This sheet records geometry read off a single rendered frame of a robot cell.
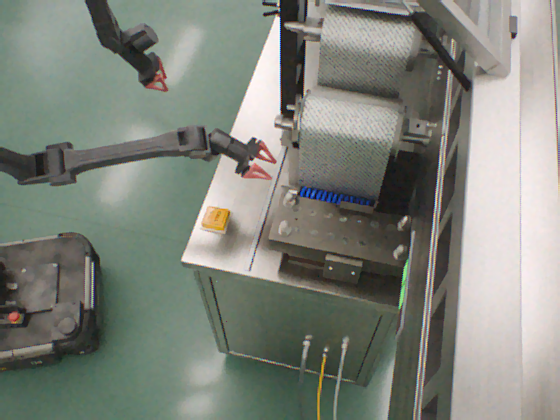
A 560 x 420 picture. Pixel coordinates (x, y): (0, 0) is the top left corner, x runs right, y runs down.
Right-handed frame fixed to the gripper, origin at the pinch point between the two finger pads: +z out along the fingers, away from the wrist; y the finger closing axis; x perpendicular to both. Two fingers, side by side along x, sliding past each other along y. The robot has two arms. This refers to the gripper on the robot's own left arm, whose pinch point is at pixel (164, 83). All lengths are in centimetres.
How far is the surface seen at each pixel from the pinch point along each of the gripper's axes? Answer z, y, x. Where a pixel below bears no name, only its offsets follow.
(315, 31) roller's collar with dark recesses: -4, -21, -54
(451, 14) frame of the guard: -35, -71, -82
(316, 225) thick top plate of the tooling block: 20, -62, -32
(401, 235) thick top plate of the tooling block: 31, -70, -52
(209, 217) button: 14.8, -47.3, -1.2
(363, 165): 14, -55, -51
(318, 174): 16, -50, -38
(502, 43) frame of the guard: -22, -70, -89
